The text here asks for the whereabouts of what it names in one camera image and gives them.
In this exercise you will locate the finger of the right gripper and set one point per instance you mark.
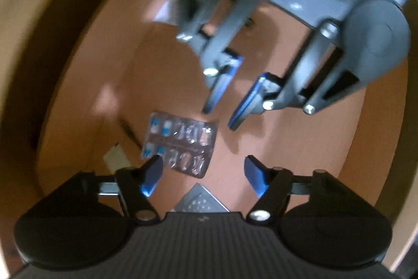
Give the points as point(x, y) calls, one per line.
point(326, 69)
point(225, 69)

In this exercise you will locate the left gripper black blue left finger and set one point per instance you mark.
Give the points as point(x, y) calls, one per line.
point(135, 186)

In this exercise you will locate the small white sachet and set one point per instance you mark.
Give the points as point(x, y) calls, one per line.
point(116, 159)

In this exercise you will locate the blue capsule blister pack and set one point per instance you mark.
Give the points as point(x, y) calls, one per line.
point(185, 145)

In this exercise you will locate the black hair clip left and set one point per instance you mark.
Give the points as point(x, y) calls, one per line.
point(124, 125)

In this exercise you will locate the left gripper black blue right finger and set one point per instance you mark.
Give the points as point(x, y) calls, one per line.
point(273, 188)

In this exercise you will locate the silver foil packet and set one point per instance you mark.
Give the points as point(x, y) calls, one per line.
point(200, 200)

